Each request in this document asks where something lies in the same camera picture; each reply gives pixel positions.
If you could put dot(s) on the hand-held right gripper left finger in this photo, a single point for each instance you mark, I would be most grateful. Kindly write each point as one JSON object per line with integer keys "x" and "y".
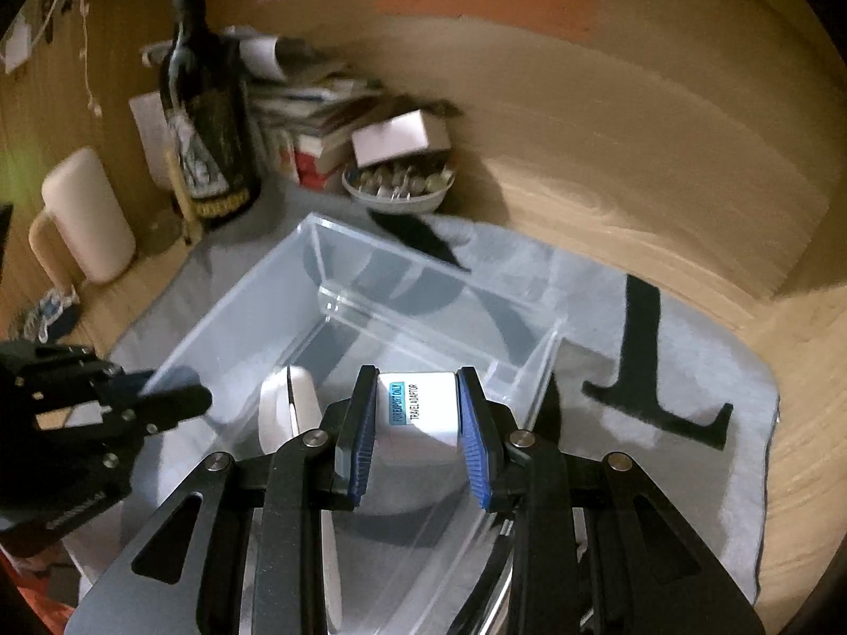
{"x": 357, "y": 456}

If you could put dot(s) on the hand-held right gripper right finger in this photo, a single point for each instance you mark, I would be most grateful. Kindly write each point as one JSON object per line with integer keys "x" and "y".
{"x": 473, "y": 456}

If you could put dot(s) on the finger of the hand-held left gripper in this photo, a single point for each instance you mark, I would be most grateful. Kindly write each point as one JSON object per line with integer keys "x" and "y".
{"x": 182, "y": 403}
{"x": 165, "y": 378}

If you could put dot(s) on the white travel adaptor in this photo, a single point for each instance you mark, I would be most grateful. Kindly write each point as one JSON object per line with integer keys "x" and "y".
{"x": 423, "y": 413}

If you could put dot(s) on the white handheld massager device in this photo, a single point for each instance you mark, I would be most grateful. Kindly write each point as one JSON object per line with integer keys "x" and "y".
{"x": 281, "y": 410}

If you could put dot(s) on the clear plastic storage box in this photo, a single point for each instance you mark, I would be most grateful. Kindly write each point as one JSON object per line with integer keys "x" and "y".
{"x": 278, "y": 291}

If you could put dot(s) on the blue white cartoon charm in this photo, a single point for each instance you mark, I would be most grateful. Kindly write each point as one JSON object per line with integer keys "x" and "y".
{"x": 49, "y": 317}

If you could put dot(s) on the beige mug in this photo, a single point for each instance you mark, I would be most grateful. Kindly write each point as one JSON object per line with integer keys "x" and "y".
{"x": 86, "y": 218}

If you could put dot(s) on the grey mat with black print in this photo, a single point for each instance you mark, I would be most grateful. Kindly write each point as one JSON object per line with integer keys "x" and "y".
{"x": 695, "y": 370}

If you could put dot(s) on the white handwritten note paper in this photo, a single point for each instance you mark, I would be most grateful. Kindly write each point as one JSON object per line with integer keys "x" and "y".
{"x": 149, "y": 139}

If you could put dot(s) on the dark wine bottle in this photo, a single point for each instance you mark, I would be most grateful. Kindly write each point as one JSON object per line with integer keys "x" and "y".
{"x": 208, "y": 125}

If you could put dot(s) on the red book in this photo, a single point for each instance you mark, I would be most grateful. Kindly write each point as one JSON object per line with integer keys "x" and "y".
{"x": 317, "y": 169}

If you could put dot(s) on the white bowl of stones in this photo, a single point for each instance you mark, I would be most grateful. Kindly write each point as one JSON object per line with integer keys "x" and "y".
{"x": 397, "y": 188}

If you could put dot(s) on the stack of books and papers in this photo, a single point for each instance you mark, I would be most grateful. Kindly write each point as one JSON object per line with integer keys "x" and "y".
{"x": 298, "y": 99}

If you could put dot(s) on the small white cardboard box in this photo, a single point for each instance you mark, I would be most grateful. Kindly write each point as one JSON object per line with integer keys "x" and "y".
{"x": 390, "y": 135}

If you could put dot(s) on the orange paper note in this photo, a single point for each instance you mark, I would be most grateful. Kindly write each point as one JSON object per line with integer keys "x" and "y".
{"x": 489, "y": 0}

